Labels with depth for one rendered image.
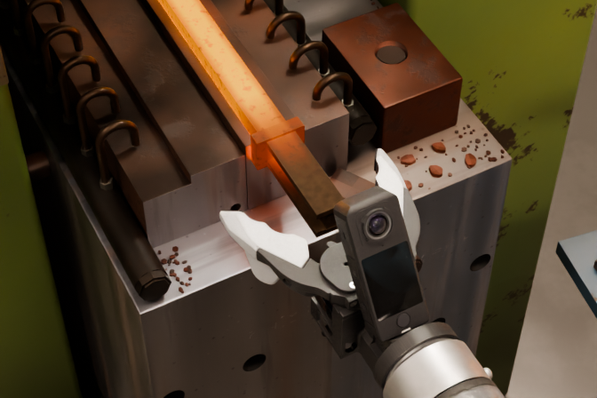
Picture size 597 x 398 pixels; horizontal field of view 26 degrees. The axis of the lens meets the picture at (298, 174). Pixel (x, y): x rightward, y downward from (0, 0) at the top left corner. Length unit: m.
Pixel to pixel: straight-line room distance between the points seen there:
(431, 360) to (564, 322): 1.30
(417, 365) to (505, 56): 0.58
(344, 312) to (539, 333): 1.24
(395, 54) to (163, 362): 0.36
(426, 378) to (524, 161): 0.72
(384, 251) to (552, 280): 1.35
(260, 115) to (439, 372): 0.30
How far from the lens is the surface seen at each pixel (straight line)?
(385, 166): 1.09
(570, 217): 2.39
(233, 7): 1.25
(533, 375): 2.18
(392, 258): 0.97
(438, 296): 1.34
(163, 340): 1.15
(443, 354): 0.96
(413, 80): 1.19
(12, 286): 1.34
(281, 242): 1.03
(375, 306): 0.98
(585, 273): 1.43
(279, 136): 1.10
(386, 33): 1.24
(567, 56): 1.54
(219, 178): 1.12
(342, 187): 1.17
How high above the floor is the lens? 1.82
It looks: 49 degrees down
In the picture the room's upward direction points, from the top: straight up
